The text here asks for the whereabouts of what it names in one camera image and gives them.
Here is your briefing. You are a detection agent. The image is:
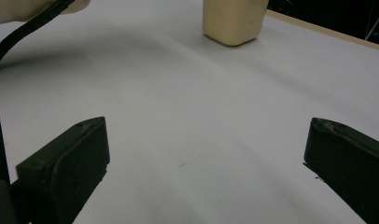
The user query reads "wooden table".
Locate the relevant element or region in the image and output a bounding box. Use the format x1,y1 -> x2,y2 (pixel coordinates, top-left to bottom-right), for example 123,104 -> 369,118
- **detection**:
265,8 -> 379,53

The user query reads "white table mat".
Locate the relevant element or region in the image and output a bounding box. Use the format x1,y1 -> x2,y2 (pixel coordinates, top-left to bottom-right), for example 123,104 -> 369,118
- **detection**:
0,0 -> 379,224

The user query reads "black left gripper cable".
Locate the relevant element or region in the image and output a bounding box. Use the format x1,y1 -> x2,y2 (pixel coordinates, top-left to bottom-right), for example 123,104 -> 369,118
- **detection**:
0,0 -> 77,73

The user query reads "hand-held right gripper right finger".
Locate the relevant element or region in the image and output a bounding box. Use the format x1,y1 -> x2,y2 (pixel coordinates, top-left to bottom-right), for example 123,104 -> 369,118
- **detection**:
303,117 -> 379,224

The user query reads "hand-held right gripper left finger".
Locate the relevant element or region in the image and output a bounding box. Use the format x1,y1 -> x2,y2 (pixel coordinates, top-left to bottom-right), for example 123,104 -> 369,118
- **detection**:
16,116 -> 111,224

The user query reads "beige square cup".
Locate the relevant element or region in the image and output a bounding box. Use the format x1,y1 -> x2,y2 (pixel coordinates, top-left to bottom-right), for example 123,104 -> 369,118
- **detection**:
202,0 -> 270,47

